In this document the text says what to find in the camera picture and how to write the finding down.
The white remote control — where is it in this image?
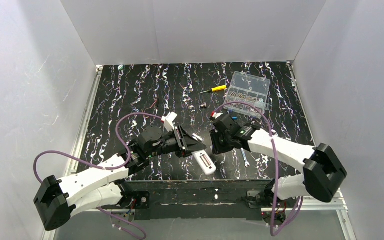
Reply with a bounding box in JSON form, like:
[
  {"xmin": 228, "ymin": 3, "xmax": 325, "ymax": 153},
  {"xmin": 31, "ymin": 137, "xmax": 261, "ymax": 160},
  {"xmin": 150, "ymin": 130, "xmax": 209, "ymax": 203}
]
[{"xmin": 192, "ymin": 150, "xmax": 217, "ymax": 176}]

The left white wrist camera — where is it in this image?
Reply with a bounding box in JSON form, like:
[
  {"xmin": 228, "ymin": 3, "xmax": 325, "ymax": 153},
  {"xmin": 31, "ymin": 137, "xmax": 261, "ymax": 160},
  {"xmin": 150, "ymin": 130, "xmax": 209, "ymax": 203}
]
[{"xmin": 161, "ymin": 112, "xmax": 178, "ymax": 132}]

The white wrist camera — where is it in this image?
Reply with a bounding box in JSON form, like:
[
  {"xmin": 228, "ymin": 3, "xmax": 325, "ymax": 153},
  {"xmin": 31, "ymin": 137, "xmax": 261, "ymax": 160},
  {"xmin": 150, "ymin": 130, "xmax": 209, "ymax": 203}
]
[
  {"xmin": 161, "ymin": 112, "xmax": 178, "ymax": 132},
  {"xmin": 210, "ymin": 111, "xmax": 223, "ymax": 121}
]

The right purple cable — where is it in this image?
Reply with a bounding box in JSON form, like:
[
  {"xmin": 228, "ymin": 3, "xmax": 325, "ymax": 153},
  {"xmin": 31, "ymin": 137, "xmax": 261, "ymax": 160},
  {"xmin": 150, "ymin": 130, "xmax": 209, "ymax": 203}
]
[{"xmin": 213, "ymin": 101, "xmax": 305, "ymax": 237}]

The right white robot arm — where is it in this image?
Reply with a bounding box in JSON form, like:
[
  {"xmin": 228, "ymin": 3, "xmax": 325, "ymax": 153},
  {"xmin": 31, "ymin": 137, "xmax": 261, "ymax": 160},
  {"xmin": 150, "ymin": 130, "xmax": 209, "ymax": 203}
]
[{"xmin": 210, "ymin": 113, "xmax": 348, "ymax": 203}]

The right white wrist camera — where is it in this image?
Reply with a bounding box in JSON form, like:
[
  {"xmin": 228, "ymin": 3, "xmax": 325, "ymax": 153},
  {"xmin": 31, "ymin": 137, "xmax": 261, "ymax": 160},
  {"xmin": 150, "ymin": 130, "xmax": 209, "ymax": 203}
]
[{"xmin": 210, "ymin": 111, "xmax": 223, "ymax": 121}]

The clear plastic screw box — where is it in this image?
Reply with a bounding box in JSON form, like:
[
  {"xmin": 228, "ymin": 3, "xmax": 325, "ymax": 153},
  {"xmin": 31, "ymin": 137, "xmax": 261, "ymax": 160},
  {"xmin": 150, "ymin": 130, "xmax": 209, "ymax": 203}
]
[{"xmin": 223, "ymin": 71, "xmax": 271, "ymax": 118}]

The silver battery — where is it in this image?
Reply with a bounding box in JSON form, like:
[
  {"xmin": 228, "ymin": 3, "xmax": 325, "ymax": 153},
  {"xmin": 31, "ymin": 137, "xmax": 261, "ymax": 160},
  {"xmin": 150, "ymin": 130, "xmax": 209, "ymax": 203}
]
[{"xmin": 192, "ymin": 133, "xmax": 204, "ymax": 142}]

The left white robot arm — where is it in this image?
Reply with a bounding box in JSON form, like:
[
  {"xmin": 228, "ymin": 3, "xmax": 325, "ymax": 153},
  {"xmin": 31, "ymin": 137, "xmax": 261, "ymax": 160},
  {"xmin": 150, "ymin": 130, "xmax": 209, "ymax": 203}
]
[{"xmin": 33, "ymin": 126, "xmax": 216, "ymax": 231}]

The silver wrench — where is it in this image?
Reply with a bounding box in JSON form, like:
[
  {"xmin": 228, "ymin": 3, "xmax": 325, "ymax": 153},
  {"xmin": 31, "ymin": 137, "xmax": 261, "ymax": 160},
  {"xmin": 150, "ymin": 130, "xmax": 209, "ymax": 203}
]
[{"xmin": 240, "ymin": 148, "xmax": 250, "ymax": 168}]

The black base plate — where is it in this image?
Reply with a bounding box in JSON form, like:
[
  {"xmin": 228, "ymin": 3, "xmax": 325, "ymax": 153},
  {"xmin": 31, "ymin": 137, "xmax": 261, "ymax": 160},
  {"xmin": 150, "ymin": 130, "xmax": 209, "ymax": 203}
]
[{"xmin": 103, "ymin": 179, "xmax": 272, "ymax": 221}]

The yellow handled screwdriver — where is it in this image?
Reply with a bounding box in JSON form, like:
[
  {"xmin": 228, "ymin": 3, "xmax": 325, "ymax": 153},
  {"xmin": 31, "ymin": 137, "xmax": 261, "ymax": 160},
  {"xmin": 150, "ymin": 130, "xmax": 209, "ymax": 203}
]
[{"xmin": 200, "ymin": 85, "xmax": 227, "ymax": 94}]

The aluminium frame rail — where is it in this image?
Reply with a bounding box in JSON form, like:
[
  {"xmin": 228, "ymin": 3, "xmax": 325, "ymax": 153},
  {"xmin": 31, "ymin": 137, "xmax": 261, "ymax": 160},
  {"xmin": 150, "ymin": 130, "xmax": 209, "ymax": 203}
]
[{"xmin": 41, "ymin": 65, "xmax": 104, "ymax": 240}]

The purple cable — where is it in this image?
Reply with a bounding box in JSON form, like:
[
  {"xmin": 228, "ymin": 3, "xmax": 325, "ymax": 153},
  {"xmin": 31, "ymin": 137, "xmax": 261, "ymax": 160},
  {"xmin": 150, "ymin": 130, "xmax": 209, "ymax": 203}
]
[
  {"xmin": 33, "ymin": 112, "xmax": 165, "ymax": 240},
  {"xmin": 213, "ymin": 101, "xmax": 305, "ymax": 237}
]

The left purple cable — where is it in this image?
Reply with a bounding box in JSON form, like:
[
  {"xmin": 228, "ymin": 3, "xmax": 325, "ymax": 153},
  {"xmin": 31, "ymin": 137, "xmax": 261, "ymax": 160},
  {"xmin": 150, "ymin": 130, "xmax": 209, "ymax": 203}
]
[{"xmin": 33, "ymin": 112, "xmax": 165, "ymax": 240}]

